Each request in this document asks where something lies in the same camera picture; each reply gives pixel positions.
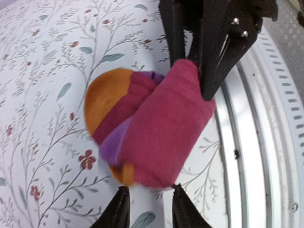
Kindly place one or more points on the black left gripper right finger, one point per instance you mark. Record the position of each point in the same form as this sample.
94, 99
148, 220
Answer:
184, 212

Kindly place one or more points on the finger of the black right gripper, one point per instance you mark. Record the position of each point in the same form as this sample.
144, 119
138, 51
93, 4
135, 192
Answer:
220, 49
172, 16

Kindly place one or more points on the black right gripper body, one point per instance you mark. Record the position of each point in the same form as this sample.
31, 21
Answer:
216, 12

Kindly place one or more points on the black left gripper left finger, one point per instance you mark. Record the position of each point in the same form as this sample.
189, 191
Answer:
117, 213

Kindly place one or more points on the maroon striped sock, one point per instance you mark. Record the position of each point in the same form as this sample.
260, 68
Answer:
146, 124

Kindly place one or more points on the floral patterned table mat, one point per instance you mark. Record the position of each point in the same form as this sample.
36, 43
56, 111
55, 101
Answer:
50, 50

